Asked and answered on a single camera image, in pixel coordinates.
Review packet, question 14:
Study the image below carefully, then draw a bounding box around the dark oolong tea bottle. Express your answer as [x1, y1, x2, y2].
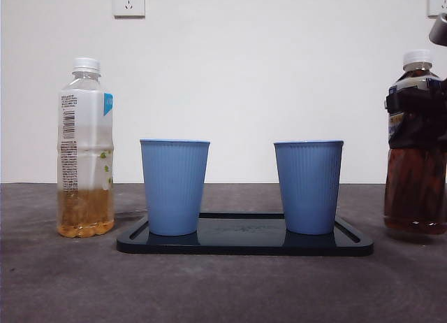
[383, 49, 447, 237]

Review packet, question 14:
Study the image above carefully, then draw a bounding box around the blue ribbed cup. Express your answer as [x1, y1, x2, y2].
[273, 139, 345, 236]
[139, 138, 212, 237]

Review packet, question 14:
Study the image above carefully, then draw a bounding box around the clear bottle with yellow tea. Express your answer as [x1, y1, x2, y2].
[57, 57, 115, 238]

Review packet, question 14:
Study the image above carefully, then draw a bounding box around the dark blue tray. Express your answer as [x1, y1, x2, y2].
[116, 212, 374, 257]

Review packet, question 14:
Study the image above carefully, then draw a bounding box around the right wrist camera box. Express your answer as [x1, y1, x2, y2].
[429, 12, 447, 46]

